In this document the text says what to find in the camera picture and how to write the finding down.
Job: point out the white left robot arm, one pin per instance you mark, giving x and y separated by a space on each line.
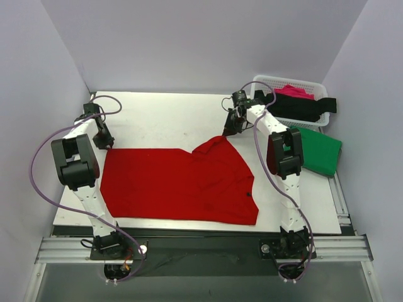
79 160

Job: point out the red t shirt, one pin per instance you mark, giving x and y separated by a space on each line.
211 183

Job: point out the green folded t shirt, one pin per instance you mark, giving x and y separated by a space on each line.
321 152

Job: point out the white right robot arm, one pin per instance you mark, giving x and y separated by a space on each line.
280 152

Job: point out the pink t shirt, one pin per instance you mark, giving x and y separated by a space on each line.
295 92

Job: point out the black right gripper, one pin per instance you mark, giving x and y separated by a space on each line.
232 123

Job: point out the white plastic basket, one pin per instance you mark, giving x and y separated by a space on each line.
263 87

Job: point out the black t shirt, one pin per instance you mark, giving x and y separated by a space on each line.
302 109

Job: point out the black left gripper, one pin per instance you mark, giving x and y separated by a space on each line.
104 139

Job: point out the aluminium frame rail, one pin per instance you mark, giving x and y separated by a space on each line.
349 246

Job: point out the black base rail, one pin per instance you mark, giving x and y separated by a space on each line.
197 253

